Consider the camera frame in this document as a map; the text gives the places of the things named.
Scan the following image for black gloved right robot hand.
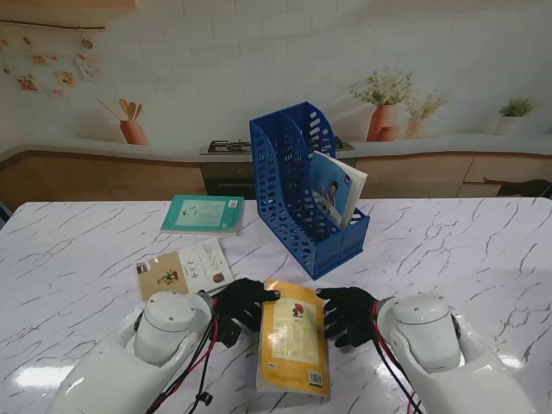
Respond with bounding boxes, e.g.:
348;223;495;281
315;286;380;350

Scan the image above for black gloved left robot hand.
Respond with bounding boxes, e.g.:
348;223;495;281
213;278;281;333

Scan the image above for yellow cover book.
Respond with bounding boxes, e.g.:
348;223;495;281
256;279;332;398

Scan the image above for light blue book with woman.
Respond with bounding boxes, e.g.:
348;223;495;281
308;149;370;229

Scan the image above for blue perforated plastic file holder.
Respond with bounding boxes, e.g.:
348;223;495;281
248;101;371;281

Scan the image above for beige and white cover book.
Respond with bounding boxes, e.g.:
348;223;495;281
135;238;236;303

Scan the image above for teal cover book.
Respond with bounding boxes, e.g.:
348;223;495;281
160;193;246;236

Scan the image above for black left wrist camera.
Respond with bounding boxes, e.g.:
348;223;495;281
217;318;242;348

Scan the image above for red black left arm cables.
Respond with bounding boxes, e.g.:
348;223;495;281
146;297;225;414

